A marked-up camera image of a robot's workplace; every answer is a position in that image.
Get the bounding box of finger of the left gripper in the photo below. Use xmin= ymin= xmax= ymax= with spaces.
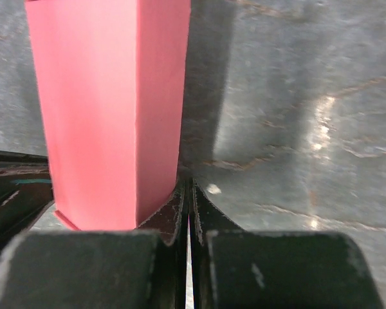
xmin=0 ymin=151 xmax=53 ymax=253

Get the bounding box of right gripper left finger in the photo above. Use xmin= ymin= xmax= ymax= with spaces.
xmin=0 ymin=181 xmax=188 ymax=308

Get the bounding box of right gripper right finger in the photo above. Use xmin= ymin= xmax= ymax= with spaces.
xmin=189 ymin=180 xmax=383 ymax=308

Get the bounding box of pink paper box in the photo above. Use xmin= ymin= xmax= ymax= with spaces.
xmin=25 ymin=1 xmax=190 ymax=230

